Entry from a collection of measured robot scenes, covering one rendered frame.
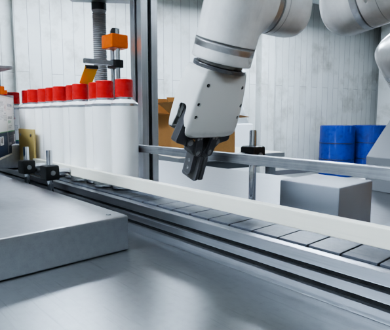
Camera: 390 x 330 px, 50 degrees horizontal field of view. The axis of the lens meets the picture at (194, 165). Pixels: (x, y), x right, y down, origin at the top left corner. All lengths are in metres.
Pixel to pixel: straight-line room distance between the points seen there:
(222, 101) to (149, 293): 0.28
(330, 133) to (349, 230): 6.83
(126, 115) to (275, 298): 0.45
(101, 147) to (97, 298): 0.41
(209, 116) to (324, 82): 7.52
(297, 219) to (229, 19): 0.26
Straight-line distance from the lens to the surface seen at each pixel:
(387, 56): 0.96
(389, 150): 1.13
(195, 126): 0.57
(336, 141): 7.24
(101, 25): 1.07
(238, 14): 0.55
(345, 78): 8.51
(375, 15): 0.90
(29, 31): 5.42
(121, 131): 0.77
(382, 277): 0.42
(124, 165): 0.78
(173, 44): 6.19
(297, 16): 0.61
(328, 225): 0.45
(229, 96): 0.59
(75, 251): 0.56
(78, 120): 0.90
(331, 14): 0.92
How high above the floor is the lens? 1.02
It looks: 7 degrees down
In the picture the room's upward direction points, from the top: straight up
